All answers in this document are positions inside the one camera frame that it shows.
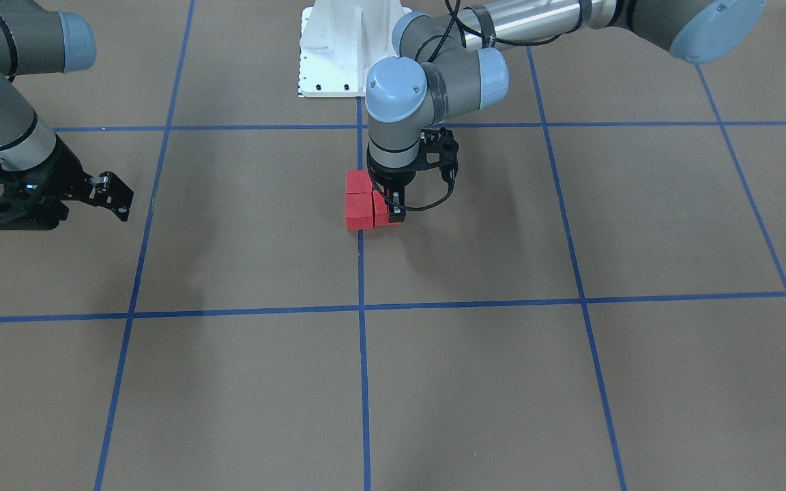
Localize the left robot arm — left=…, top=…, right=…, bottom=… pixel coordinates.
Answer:
left=365, top=1, right=766, bottom=226

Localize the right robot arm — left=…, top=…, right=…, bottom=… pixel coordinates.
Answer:
left=0, top=1, right=134, bottom=230

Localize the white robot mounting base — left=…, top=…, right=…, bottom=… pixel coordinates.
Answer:
left=297, top=1, right=411, bottom=98

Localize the red foam block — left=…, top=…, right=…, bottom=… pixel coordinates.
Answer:
left=345, top=170, right=374, bottom=195
left=345, top=192, right=375, bottom=232
left=372, top=192, right=401, bottom=228

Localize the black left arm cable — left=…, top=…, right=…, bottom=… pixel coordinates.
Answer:
left=374, top=0, right=571, bottom=212

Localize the brown paper table mat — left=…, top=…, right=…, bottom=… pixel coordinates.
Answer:
left=0, top=1, right=786, bottom=490

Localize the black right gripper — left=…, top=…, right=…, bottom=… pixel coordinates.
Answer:
left=0, top=137, right=134, bottom=232

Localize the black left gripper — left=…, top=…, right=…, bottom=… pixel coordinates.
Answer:
left=367, top=128, right=459, bottom=224

